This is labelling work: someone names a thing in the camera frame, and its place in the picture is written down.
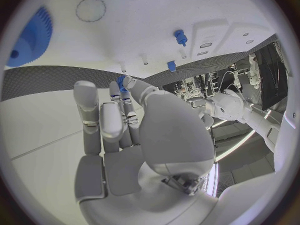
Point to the large dark screen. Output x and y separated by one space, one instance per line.
273 75

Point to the white task board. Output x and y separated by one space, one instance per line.
140 26

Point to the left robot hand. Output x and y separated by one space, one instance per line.
199 103

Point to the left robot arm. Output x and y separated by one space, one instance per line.
234 105

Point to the blue gear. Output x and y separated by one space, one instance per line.
30 39

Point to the small blue knurled peg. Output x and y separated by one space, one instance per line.
121 84

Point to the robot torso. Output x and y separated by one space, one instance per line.
284 140

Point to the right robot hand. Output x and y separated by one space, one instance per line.
173 135

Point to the blue plug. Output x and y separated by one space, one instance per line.
180 37

